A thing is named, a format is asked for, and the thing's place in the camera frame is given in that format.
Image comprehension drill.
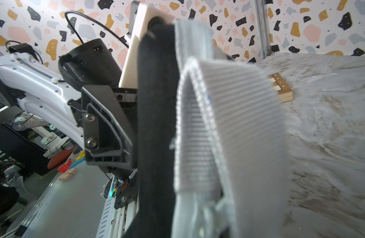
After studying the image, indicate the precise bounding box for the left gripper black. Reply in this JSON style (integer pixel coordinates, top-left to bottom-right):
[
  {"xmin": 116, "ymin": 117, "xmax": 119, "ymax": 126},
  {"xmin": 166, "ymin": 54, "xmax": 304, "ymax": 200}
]
[{"xmin": 58, "ymin": 39, "xmax": 137, "ymax": 179}]

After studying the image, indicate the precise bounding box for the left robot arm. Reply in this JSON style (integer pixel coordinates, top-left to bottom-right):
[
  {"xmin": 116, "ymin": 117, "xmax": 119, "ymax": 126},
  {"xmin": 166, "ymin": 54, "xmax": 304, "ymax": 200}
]
[{"xmin": 0, "ymin": 19, "xmax": 143, "ymax": 177}]

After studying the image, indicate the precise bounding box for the wooden chessboard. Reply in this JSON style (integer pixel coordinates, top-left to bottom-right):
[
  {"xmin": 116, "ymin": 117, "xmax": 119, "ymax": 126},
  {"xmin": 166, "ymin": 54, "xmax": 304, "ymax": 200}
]
[{"xmin": 269, "ymin": 73, "xmax": 293, "ymax": 103}]

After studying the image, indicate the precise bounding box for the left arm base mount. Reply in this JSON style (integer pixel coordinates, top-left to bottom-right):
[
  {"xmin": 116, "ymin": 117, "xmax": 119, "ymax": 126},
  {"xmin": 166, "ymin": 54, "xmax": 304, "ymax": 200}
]
[{"xmin": 103, "ymin": 167, "xmax": 138, "ymax": 209}]

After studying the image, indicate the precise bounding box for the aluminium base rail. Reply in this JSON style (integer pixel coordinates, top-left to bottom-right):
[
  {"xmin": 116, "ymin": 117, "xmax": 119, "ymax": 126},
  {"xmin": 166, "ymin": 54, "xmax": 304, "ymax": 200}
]
[{"xmin": 0, "ymin": 166, "xmax": 141, "ymax": 238}]

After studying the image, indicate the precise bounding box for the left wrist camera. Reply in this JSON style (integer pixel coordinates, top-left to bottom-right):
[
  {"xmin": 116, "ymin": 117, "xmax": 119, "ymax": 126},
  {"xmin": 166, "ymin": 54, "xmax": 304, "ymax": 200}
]
[{"xmin": 118, "ymin": 0, "xmax": 176, "ymax": 89}]

